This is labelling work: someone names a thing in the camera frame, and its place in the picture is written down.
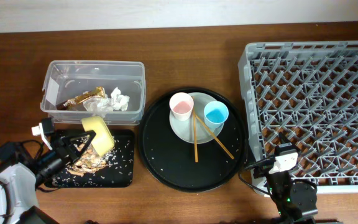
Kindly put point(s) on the left wooden chopstick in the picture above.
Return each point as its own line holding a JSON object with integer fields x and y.
{"x": 194, "y": 135}

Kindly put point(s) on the black rectangular tray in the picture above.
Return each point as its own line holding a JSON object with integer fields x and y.
{"x": 117, "y": 172}

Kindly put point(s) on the clear plastic waste bin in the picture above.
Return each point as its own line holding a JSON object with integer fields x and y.
{"x": 66, "y": 79}

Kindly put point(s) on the right wooden chopstick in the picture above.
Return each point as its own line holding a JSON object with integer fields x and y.
{"x": 214, "y": 137}

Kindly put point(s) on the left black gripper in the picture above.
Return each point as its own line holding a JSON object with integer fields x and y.
{"x": 61, "y": 145}

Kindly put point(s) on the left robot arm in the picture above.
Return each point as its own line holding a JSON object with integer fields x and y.
{"x": 21, "y": 175}

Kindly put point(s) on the blue cup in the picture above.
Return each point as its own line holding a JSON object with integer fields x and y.
{"x": 215, "y": 114}

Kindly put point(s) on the round black serving tray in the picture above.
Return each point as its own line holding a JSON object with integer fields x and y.
{"x": 180, "y": 165}

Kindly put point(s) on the gold snack wrapper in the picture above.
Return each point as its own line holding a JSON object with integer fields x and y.
{"x": 98, "y": 92}

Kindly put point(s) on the wooden chopstick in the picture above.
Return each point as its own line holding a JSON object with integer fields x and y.
{"x": 194, "y": 135}
{"x": 214, "y": 137}

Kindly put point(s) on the grey plate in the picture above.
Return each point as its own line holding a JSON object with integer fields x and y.
{"x": 184, "y": 129}

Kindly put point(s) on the grey dishwasher rack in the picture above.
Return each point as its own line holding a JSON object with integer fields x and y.
{"x": 307, "y": 91}

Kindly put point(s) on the large white napkin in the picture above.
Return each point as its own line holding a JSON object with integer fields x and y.
{"x": 98, "y": 106}

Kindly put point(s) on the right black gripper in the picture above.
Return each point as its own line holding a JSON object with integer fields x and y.
{"x": 283, "y": 139}

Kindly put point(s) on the small white napkin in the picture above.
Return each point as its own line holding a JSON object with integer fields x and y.
{"x": 119, "y": 102}

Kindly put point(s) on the yellow bowl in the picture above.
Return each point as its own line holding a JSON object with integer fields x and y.
{"x": 103, "y": 141}

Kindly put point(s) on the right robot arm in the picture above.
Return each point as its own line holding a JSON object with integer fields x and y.
{"x": 294, "y": 199}

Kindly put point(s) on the pink cup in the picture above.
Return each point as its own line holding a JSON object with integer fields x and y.
{"x": 181, "y": 105}

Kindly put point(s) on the food scraps and rice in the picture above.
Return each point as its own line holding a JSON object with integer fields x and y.
{"x": 89, "y": 162}

